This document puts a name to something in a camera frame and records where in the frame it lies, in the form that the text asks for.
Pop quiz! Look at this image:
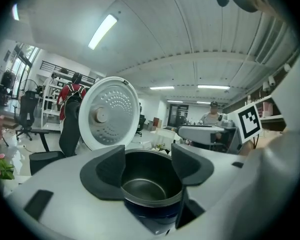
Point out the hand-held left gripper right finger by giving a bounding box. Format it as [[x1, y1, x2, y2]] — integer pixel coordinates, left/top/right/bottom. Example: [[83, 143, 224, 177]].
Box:
[[171, 142, 257, 236]]

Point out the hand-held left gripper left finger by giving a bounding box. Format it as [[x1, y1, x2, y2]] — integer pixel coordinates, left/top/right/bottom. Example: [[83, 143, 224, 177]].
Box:
[[3, 145, 156, 240]]

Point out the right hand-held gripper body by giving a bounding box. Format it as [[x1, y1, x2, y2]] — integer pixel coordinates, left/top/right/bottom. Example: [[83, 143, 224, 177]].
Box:
[[219, 101, 263, 153]]

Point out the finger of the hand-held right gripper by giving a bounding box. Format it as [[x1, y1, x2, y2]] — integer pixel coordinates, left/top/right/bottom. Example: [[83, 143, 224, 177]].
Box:
[[177, 124, 231, 153]]

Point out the black pot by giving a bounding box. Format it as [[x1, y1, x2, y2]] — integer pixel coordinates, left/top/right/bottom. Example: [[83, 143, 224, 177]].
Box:
[[119, 148, 185, 209]]

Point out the person's right forearm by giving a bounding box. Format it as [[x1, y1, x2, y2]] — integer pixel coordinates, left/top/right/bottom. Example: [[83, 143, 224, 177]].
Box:
[[238, 137, 260, 157]]

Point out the pink flower bunch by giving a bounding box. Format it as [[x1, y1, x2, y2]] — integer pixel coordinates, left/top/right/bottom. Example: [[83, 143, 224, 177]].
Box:
[[0, 151, 15, 180]]

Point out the black high-back office chair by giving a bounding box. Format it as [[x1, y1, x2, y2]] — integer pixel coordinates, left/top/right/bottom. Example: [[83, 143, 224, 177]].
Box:
[[28, 101, 81, 176]]

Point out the white shelving unit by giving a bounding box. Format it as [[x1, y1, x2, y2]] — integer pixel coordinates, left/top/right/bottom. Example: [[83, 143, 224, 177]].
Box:
[[41, 71, 66, 131]]

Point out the black swivel office chair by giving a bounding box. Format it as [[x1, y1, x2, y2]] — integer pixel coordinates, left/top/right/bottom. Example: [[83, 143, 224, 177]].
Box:
[[13, 90, 40, 142]]

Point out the dark blue rice cooker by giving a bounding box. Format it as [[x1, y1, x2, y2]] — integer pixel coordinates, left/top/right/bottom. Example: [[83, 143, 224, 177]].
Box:
[[78, 75, 185, 235]]

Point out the black backpack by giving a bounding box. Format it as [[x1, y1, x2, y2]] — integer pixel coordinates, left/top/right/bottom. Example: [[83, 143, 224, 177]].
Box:
[[66, 83, 85, 104]]

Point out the black floor fan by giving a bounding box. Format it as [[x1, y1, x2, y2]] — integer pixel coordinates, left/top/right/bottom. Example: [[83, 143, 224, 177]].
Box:
[[21, 78, 41, 95]]

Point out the person's head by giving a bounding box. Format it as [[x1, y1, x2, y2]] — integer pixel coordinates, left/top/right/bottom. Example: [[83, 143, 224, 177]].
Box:
[[249, 0, 291, 22]]

